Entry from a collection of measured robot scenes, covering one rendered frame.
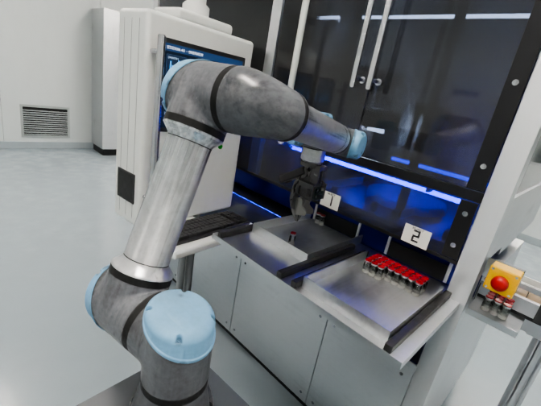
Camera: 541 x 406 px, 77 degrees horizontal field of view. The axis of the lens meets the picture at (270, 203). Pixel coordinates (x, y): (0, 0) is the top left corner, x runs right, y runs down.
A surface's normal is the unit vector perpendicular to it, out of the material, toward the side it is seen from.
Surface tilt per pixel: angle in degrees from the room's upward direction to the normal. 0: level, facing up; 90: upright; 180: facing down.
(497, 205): 90
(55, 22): 90
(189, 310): 7
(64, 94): 90
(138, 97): 90
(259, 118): 107
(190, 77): 64
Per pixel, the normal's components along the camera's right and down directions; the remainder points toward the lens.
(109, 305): -0.42, -0.19
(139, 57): -0.62, 0.15
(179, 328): 0.27, -0.88
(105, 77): 0.69, 0.34
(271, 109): 0.37, 0.33
